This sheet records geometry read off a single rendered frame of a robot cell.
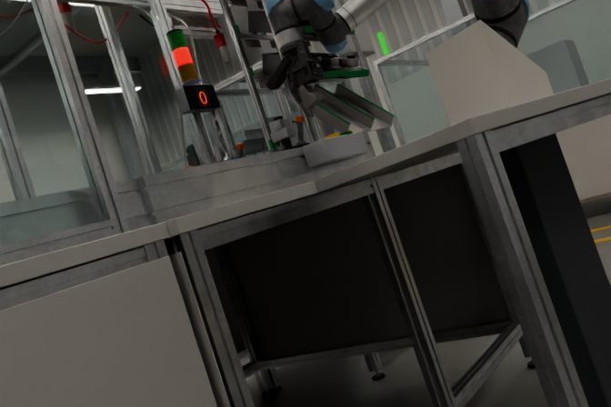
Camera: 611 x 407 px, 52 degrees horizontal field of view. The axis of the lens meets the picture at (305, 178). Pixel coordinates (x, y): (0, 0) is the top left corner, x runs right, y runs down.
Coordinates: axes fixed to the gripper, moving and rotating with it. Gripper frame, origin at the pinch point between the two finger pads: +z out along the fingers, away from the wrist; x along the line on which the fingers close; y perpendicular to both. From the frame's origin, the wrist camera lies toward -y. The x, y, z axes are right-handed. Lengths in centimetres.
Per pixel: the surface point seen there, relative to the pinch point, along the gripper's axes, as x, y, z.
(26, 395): -108, 12, 39
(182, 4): 92, -113, -97
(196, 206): -61, 7, 19
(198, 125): -19.6, -24.6, -6.7
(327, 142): -17.0, 13.9, 11.7
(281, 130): -2.1, -9.7, 1.5
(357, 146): -3.3, 13.9, 14.5
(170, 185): -66, 7, 13
